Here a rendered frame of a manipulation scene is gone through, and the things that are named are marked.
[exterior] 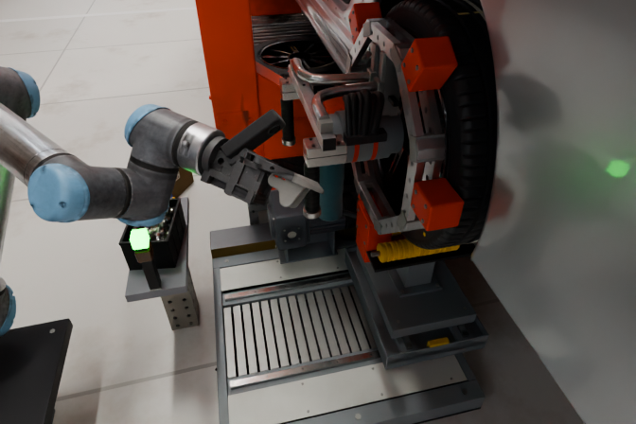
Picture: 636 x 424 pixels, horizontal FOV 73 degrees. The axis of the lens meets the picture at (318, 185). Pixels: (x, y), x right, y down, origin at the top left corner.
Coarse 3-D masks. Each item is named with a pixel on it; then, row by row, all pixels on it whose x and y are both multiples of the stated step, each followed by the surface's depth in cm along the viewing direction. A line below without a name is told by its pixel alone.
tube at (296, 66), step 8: (376, 48) 105; (376, 56) 106; (296, 64) 114; (376, 64) 107; (296, 72) 112; (304, 72) 110; (368, 72) 109; (376, 72) 108; (304, 80) 110; (312, 80) 108; (320, 80) 108; (328, 80) 108; (336, 80) 108; (344, 80) 108; (352, 80) 108; (360, 80) 109; (368, 80) 109
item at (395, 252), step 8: (400, 240) 129; (408, 240) 128; (384, 248) 126; (392, 248) 127; (400, 248) 126; (408, 248) 127; (416, 248) 127; (440, 248) 129; (448, 248) 129; (456, 248) 130; (384, 256) 126; (392, 256) 127; (400, 256) 127; (408, 256) 128
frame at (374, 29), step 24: (384, 24) 108; (360, 48) 118; (384, 48) 100; (408, 48) 92; (360, 72) 132; (408, 96) 91; (432, 96) 92; (408, 120) 92; (432, 120) 91; (432, 144) 90; (360, 168) 139; (408, 168) 96; (432, 168) 94; (360, 192) 138; (408, 192) 98; (384, 216) 125; (408, 216) 100
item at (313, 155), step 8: (336, 136) 96; (304, 144) 94; (312, 144) 93; (336, 144) 94; (344, 144) 94; (304, 152) 96; (312, 152) 93; (320, 152) 93; (328, 152) 94; (336, 152) 94; (344, 152) 95; (312, 160) 94; (320, 160) 94; (328, 160) 95; (336, 160) 95; (344, 160) 96
